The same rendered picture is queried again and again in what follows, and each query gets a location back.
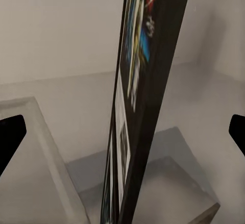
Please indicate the poster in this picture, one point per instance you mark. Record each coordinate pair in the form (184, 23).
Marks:
(148, 38)

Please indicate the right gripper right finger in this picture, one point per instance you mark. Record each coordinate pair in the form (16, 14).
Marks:
(237, 131)

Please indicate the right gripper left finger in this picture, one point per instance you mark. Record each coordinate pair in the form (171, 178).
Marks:
(12, 132)

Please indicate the drop in sink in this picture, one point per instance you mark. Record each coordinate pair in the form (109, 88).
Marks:
(35, 186)

